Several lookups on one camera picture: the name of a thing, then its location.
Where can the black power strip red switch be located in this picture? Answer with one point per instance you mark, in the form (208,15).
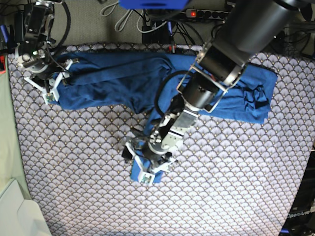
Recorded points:
(206,14)

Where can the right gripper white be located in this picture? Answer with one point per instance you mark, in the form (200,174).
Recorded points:
(47,77)

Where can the blue handled clamp left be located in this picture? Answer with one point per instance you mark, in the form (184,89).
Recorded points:
(8,39)

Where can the black OpenArm box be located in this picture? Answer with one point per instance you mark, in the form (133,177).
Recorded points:
(301,218)

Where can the blue box at top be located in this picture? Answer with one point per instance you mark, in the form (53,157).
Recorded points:
(153,4)

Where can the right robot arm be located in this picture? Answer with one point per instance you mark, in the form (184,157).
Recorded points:
(36,53)

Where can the fan-patterned tablecloth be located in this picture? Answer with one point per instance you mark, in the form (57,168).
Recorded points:
(232,178)

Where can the red black table clamp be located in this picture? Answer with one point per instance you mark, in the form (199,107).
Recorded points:
(172,49)

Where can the white bin at corner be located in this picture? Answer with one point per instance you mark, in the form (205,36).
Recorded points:
(19,216)

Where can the blue long-sleeve T-shirt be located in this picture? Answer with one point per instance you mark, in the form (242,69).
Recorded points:
(134,79)

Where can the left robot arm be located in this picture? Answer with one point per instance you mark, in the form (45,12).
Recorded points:
(250,26)

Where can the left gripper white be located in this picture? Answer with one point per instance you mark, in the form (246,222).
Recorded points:
(147,170)

